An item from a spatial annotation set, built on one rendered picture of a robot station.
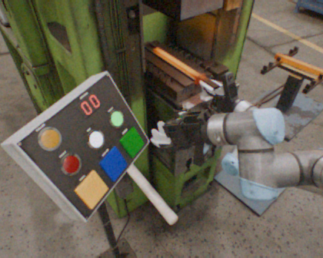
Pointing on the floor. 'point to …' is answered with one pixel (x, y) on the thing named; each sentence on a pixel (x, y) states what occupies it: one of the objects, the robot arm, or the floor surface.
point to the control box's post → (108, 229)
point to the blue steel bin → (317, 6)
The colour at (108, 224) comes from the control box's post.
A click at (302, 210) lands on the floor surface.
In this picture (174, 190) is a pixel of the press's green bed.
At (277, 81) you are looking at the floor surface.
